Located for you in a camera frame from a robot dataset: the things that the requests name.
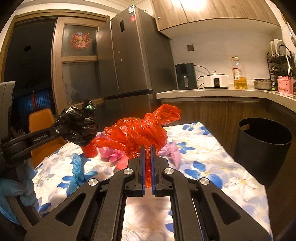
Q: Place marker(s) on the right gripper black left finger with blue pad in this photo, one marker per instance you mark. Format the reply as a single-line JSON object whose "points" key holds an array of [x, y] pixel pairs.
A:
{"points": [[111, 197]]}

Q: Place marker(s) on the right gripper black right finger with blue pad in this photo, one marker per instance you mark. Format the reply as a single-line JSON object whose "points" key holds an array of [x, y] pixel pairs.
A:
{"points": [[167, 181]]}

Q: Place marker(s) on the translucent red plastic bag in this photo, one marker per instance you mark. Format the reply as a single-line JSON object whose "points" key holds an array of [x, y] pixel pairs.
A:
{"points": [[129, 134]]}

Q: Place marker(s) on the black plastic trash bag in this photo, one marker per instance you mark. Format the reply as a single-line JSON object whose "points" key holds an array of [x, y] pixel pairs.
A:
{"points": [[79, 125]]}

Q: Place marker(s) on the black trash bin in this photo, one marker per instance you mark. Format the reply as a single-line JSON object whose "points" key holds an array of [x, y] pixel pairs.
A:
{"points": [[262, 147]]}

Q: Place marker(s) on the hanging kitchen spatula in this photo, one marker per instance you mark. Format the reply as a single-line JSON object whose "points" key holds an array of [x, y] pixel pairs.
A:
{"points": [[290, 31]]}

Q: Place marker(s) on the blue gloved hand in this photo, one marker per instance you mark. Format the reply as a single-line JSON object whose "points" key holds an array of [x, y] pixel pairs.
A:
{"points": [[12, 188]]}

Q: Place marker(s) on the pink plastic bag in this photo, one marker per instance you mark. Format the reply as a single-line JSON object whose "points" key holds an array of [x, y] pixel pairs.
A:
{"points": [[111, 155]]}

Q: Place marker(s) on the white blue floral tablecloth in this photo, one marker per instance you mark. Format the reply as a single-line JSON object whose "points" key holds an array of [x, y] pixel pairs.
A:
{"points": [[149, 218]]}

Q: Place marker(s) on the red paper cup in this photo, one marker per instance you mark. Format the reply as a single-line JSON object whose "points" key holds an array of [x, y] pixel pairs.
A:
{"points": [[90, 150]]}

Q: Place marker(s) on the blue rubber glove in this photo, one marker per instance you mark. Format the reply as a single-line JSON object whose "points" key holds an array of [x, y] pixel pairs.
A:
{"points": [[79, 176]]}

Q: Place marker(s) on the wooden lower counter cabinet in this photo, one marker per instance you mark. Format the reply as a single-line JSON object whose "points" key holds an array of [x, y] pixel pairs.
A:
{"points": [[221, 115]]}

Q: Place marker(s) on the wooden framed glass door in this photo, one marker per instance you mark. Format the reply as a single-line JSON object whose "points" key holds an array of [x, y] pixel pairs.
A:
{"points": [[75, 73]]}

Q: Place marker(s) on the black air fryer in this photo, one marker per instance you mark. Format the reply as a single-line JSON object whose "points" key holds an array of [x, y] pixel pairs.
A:
{"points": [[186, 76]]}

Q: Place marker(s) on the white rice cooker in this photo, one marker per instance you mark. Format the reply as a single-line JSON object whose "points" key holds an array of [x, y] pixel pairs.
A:
{"points": [[215, 81]]}

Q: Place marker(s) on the dark grey refrigerator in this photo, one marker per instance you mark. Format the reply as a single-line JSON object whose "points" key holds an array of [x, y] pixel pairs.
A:
{"points": [[135, 63]]}

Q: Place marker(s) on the red round door decoration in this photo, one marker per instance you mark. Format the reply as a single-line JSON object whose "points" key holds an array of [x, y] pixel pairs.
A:
{"points": [[80, 40]]}

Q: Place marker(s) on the cooking oil bottle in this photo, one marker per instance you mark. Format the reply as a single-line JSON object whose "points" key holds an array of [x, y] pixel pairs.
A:
{"points": [[239, 75]]}

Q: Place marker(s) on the steel pot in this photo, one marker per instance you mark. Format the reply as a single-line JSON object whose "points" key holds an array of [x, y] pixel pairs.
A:
{"points": [[263, 84]]}

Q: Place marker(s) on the pink utensil holder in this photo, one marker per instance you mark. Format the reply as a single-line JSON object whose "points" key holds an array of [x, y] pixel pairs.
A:
{"points": [[285, 84]]}

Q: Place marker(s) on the black dish rack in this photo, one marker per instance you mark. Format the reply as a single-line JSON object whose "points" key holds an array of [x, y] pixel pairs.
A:
{"points": [[280, 61]]}

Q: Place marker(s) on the wooden upper cabinet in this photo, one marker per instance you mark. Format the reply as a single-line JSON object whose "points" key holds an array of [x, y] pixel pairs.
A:
{"points": [[174, 13]]}

